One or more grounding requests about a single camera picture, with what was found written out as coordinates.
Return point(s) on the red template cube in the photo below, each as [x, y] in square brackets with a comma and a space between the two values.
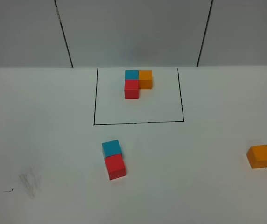
[131, 89]

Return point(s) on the orange template cube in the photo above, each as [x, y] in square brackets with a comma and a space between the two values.
[145, 79]

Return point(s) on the blue template cube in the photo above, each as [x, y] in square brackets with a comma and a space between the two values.
[131, 75]

